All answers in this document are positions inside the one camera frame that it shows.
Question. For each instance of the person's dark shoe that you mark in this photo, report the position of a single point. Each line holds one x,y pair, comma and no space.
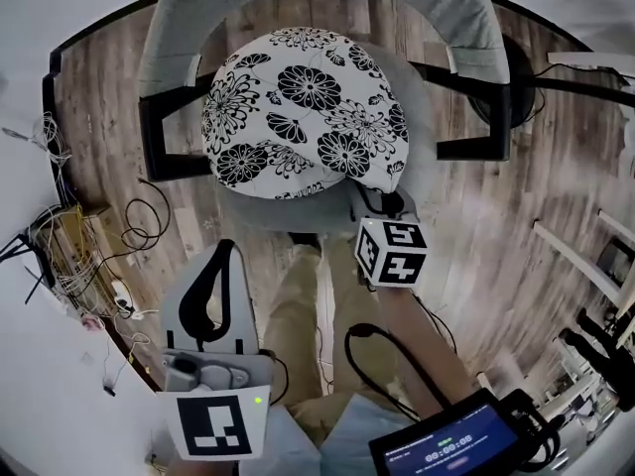
303,240

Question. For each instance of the person's beige trousers legs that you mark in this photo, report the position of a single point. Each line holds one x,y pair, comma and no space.
292,325

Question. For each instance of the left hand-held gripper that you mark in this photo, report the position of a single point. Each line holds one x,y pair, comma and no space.
218,414

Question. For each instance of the white shelf frame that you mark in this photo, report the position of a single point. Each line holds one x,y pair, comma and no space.
580,261

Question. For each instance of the black screen device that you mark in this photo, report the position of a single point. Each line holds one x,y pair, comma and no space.
446,444

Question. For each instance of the black router antennas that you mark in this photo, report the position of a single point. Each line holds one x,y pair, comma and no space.
27,271

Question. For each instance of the black white floral cushion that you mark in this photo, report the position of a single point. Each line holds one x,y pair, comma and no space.
302,117

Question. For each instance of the person's right forearm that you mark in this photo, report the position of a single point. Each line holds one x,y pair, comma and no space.
417,345

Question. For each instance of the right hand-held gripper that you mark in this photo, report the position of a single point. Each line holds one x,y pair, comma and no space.
392,253

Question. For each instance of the person's light blue shirt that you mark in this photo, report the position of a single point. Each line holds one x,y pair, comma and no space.
347,439

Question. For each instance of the white power strip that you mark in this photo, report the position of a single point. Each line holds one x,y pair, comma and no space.
121,298

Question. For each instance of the round black floor stand base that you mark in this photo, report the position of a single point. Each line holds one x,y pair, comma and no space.
518,82

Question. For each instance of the grey chair with black arms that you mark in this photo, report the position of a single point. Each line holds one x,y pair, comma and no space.
173,28

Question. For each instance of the black tripod stand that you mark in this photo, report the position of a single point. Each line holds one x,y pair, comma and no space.
595,345

